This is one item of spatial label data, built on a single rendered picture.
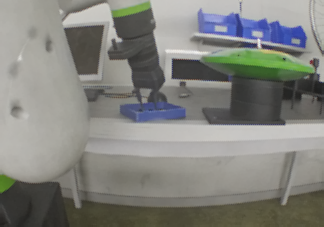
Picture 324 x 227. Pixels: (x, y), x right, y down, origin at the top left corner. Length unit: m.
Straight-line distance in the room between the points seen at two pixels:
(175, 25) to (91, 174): 1.19
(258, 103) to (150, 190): 1.29
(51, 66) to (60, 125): 0.05
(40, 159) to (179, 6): 1.38
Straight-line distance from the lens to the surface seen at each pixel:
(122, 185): 1.69
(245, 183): 1.80
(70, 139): 0.19
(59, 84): 0.18
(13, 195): 0.38
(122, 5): 0.47
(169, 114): 0.53
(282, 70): 0.46
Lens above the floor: 1.04
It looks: 10 degrees down
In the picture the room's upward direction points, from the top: 2 degrees clockwise
